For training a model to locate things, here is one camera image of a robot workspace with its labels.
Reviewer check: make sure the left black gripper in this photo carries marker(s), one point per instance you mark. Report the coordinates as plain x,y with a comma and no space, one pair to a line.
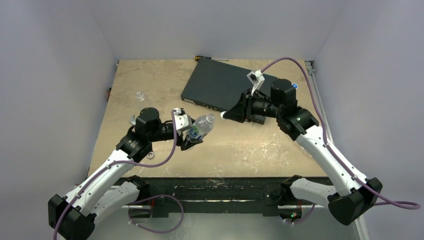
187,141

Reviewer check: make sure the red handled adjustable wrench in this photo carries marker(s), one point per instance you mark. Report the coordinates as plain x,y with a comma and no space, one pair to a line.
132,120

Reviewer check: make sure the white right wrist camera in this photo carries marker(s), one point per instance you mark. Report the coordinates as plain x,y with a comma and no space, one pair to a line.
257,79

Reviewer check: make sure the black flat electronics box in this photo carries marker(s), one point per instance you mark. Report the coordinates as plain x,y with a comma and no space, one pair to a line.
219,85

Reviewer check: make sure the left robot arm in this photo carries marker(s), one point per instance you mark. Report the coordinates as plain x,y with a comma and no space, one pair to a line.
75,215

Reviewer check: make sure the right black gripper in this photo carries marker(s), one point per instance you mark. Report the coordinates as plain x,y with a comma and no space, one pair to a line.
247,108

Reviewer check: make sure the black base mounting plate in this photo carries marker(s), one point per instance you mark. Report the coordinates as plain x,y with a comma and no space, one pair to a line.
213,195

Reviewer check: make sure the clear plastic bottle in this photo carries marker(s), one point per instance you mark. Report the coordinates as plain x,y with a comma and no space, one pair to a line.
201,127
140,96

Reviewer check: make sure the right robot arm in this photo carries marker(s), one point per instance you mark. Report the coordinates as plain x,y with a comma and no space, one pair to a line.
351,193

